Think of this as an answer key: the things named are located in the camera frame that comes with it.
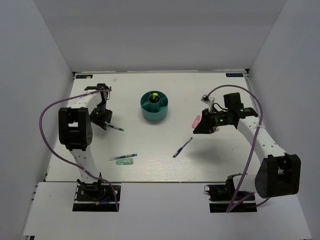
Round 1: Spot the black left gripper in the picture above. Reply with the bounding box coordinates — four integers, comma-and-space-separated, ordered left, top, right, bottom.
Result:
90, 101, 113, 131

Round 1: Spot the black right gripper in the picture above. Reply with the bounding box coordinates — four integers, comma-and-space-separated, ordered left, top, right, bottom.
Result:
193, 107, 233, 134

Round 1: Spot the green gel pen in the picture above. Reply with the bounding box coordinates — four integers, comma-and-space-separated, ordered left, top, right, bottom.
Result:
107, 124, 124, 132

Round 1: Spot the yellow black highlighter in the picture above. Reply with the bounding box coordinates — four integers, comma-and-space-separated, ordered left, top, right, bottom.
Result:
152, 92, 159, 100

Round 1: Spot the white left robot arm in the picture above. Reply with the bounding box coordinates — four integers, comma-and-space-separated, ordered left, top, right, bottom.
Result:
58, 83, 113, 200

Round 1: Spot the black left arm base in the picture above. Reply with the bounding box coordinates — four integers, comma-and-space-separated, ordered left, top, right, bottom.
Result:
72, 184, 117, 212

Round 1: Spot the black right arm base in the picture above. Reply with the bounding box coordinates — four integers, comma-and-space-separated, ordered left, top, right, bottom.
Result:
203, 174, 257, 213

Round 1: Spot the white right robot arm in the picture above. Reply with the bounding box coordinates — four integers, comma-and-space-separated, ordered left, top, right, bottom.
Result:
192, 92, 301, 200

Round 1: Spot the pink eraser stick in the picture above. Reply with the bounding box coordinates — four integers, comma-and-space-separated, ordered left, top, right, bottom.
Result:
191, 115, 202, 129

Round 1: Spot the blue left corner label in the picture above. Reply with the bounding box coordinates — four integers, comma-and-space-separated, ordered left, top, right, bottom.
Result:
75, 74, 93, 79

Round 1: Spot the blue corner label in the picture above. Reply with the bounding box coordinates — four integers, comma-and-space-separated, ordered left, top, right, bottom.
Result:
75, 74, 93, 79
225, 72, 244, 78

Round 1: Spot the blue ballpoint pen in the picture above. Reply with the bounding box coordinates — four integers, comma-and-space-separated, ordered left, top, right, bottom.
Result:
172, 137, 193, 158

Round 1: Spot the blue right corner label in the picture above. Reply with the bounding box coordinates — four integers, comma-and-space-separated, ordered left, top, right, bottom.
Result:
225, 72, 244, 78

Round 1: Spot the teal round organizer container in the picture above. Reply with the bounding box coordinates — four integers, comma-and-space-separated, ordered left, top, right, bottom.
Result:
140, 90, 169, 121

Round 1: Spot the green transparent eraser case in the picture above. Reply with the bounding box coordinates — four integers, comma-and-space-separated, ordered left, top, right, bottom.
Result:
116, 158, 134, 166

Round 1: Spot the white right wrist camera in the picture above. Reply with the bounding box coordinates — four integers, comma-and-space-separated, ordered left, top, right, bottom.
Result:
201, 95, 215, 113

